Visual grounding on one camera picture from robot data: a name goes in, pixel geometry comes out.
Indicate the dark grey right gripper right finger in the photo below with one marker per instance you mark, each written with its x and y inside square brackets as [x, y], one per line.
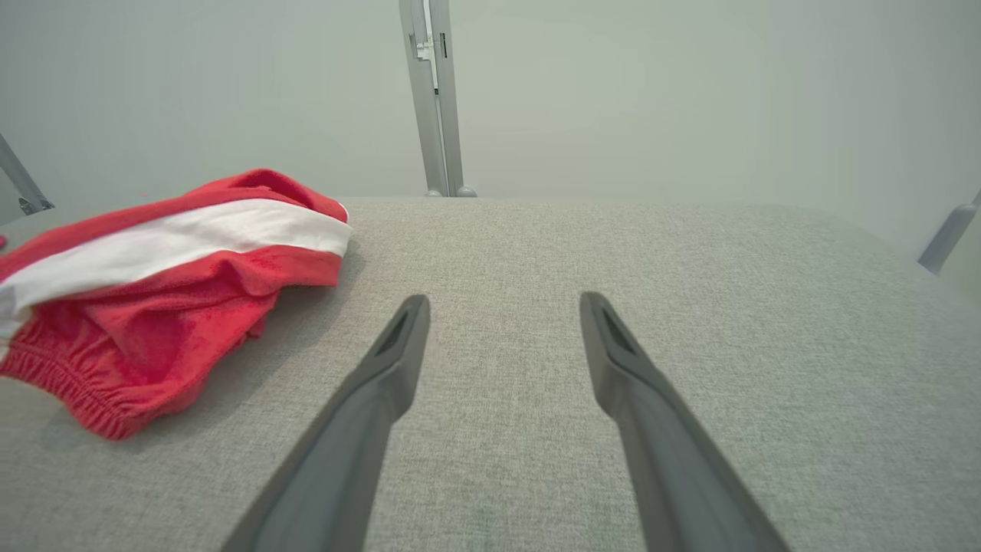
[667, 460]

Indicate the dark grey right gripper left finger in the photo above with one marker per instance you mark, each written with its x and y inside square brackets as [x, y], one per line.
[345, 445]

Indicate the grey partition post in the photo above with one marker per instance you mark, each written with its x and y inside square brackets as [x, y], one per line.
[437, 115]
[946, 238]

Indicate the grey metal stand frame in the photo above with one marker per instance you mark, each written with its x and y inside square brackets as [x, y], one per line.
[19, 180]

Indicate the red shorts with white stripe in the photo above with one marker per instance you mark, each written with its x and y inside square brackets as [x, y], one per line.
[153, 322]

